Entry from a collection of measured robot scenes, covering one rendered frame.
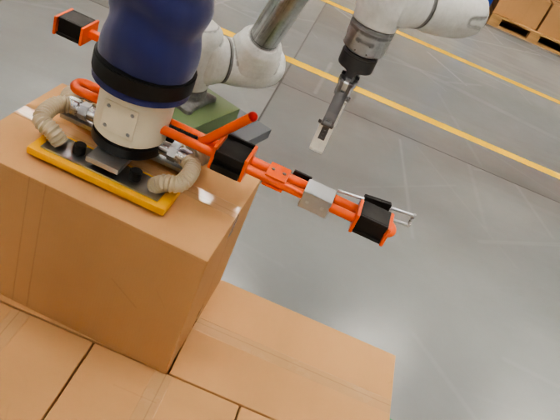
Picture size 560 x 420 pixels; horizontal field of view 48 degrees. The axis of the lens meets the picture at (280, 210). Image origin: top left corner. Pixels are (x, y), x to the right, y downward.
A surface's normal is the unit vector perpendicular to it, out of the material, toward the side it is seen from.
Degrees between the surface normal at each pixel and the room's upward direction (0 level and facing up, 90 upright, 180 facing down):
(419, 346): 0
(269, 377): 0
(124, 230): 90
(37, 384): 0
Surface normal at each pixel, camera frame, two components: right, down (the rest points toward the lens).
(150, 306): -0.27, 0.50
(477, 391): 0.33, -0.75
